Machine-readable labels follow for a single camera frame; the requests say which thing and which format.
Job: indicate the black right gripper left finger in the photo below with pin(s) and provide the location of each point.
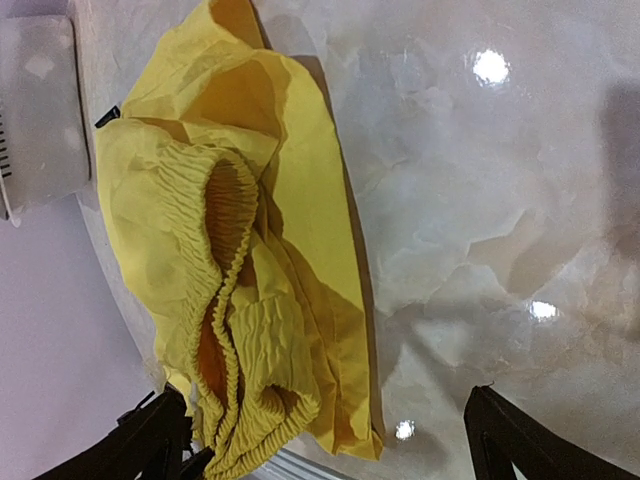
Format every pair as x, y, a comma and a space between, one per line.
151, 441

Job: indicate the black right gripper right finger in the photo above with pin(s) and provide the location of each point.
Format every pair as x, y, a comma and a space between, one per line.
503, 439

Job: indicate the yellow shorts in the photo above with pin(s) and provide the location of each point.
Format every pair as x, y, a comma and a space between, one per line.
223, 192

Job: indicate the white plastic laundry basket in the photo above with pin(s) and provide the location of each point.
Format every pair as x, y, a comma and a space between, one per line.
44, 149

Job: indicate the aluminium front rail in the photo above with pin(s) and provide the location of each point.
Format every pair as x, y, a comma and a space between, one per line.
288, 465

